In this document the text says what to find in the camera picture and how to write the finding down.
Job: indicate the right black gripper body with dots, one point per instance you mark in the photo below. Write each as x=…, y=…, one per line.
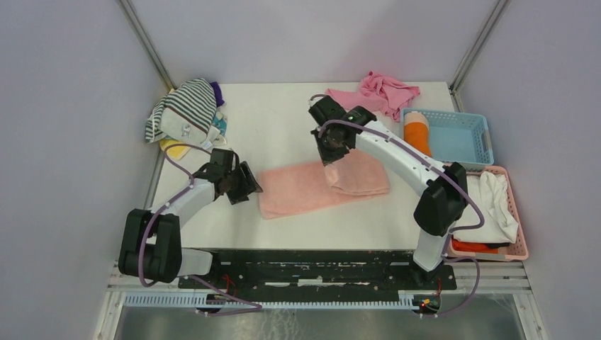
x=326, y=138

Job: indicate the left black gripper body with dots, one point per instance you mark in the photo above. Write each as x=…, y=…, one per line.
x=236, y=178

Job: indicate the light pink towel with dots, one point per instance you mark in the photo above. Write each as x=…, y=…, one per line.
x=304, y=188

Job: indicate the orange cartoon towel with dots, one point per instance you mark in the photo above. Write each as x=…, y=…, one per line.
x=416, y=132

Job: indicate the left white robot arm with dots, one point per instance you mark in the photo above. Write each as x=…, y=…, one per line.
x=151, y=248

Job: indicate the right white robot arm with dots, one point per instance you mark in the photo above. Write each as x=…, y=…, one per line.
x=441, y=188

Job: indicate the teal patterned cloth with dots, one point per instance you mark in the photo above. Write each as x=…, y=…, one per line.
x=216, y=135

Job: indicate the yellow cloth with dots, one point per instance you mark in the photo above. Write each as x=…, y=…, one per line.
x=173, y=149

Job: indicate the pink crumpled towel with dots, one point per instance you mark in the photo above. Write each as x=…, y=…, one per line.
x=378, y=93

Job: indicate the striped cloth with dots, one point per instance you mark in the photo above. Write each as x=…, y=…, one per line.
x=185, y=114

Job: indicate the purple cloth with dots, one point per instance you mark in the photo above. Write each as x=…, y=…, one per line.
x=218, y=94

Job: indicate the blue plastic basket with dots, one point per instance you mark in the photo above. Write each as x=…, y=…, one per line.
x=458, y=137

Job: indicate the white cloth in basket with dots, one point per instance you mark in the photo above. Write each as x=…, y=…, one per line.
x=489, y=193

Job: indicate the orange cloth in basket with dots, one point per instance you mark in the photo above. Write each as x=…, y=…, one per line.
x=472, y=247

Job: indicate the pink plastic basket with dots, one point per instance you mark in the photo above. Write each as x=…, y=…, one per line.
x=516, y=251

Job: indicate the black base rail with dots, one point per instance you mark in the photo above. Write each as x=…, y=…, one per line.
x=323, y=275

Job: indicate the white slotted cable duct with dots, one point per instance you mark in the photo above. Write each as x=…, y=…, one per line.
x=210, y=301

